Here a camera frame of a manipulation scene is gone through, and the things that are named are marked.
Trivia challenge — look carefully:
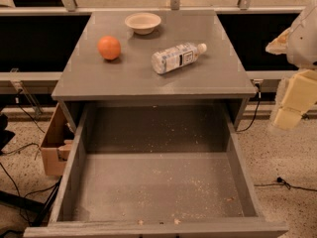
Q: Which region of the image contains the black cable left floor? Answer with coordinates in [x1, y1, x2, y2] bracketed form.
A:
[0, 89, 60, 226]

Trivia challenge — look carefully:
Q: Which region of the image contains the metal railing frame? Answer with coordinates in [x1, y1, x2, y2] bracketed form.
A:
[1, 0, 310, 112]

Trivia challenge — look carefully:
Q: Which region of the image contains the grey drawer cabinet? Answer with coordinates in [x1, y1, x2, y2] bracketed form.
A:
[53, 10, 256, 126]

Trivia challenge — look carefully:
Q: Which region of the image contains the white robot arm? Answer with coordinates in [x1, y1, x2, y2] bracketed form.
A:
[265, 0, 317, 131]

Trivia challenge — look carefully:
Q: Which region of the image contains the grey top drawer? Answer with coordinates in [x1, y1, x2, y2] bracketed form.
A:
[24, 103, 287, 238]

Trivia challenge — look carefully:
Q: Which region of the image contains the black cable floor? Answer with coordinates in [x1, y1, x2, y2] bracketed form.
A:
[0, 89, 60, 226]
[254, 177, 317, 193]

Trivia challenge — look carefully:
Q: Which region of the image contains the black tripod stand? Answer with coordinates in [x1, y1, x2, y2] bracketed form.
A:
[0, 179, 61, 227]

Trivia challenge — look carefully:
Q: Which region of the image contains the black cable right floor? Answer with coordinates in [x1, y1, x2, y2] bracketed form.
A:
[254, 177, 317, 193]

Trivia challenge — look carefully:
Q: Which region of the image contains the white paper bowl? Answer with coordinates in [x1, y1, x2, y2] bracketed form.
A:
[125, 13, 161, 35]

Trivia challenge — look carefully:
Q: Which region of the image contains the orange fruit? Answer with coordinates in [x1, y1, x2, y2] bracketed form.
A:
[97, 36, 121, 60]

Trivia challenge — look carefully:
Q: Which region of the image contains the brown cardboard box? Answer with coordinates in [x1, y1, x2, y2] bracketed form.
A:
[41, 105, 74, 176]

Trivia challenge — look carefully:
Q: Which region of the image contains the black power cable behind cabinet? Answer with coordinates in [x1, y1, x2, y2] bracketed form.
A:
[236, 82, 262, 133]

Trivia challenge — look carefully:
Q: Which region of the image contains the clear plastic water bottle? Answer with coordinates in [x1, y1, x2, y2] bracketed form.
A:
[152, 43, 207, 74]

